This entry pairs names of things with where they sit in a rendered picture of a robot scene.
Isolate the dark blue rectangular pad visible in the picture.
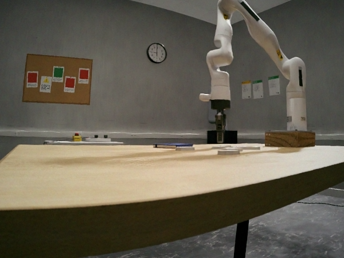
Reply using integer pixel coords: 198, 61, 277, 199
153, 143, 193, 148

